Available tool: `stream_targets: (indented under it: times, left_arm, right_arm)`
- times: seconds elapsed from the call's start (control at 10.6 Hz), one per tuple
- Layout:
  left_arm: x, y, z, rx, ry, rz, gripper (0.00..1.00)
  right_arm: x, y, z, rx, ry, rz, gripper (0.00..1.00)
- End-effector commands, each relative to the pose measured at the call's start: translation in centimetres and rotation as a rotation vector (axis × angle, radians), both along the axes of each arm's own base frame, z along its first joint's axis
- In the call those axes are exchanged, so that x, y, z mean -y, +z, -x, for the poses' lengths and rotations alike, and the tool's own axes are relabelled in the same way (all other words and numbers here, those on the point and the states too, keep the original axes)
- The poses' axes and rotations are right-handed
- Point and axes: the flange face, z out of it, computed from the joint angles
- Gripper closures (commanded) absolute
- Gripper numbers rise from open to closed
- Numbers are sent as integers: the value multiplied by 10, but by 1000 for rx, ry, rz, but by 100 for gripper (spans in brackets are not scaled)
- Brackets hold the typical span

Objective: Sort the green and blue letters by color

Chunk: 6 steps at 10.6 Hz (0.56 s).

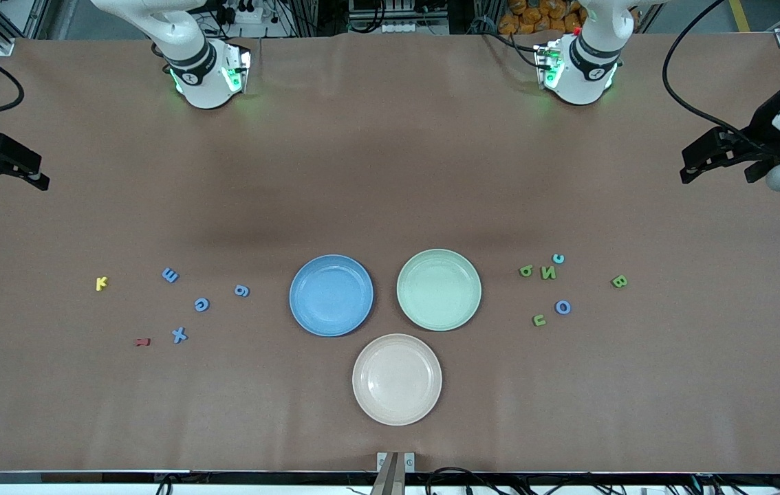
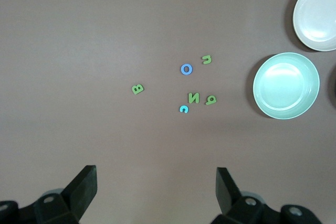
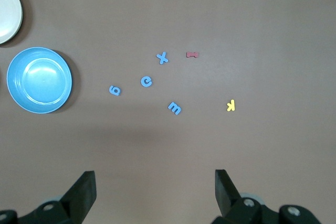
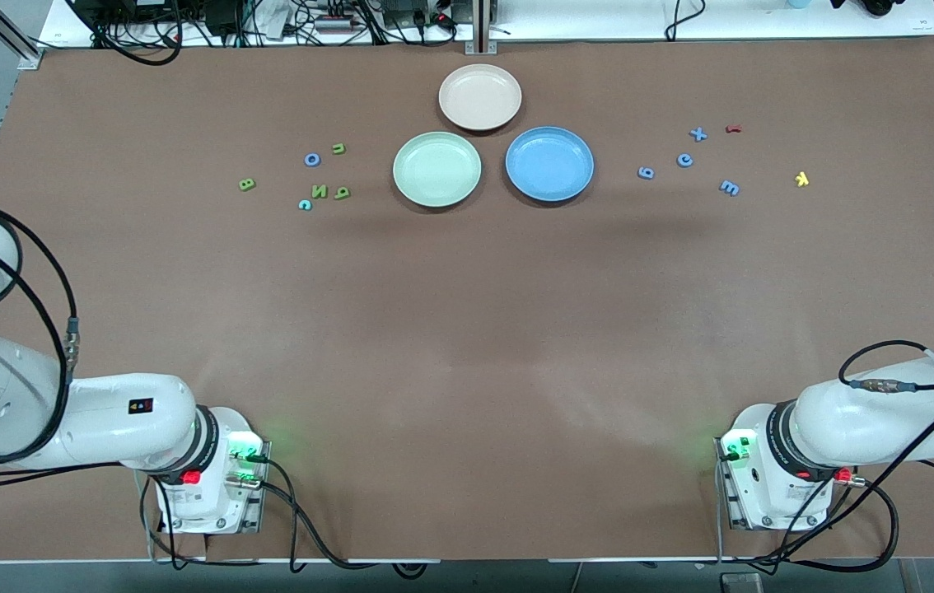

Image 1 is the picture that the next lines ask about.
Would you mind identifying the bag of oranges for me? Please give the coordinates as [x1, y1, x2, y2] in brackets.
[498, 0, 587, 35]

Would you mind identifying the white power strip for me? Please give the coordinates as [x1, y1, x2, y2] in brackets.
[225, 0, 264, 25]

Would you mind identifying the green plate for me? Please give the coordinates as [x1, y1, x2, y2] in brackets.
[396, 248, 483, 332]

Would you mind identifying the brown table cover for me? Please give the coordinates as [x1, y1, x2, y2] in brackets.
[0, 31, 780, 475]

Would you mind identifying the blue plate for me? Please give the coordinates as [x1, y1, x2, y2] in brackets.
[289, 254, 375, 338]

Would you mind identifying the beige plate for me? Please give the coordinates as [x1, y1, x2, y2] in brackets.
[351, 333, 443, 426]

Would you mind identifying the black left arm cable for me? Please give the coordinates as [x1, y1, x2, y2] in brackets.
[662, 0, 776, 149]

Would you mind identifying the black floor cable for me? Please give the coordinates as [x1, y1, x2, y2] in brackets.
[155, 472, 193, 495]
[693, 461, 780, 495]
[424, 467, 501, 495]

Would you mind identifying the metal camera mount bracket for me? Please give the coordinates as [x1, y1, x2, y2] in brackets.
[376, 452, 416, 495]

